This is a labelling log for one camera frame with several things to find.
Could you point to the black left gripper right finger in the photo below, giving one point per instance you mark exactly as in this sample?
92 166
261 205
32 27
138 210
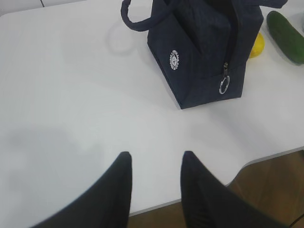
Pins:
207 203

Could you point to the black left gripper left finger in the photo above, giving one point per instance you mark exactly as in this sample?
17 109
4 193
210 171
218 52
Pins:
106 204

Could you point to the green cucumber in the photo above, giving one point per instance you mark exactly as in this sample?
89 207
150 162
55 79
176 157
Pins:
288 39

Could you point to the yellow lemon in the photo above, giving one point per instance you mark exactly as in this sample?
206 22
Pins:
258 46

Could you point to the navy blue lunch bag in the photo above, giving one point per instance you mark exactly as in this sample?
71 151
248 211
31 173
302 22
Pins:
201 46

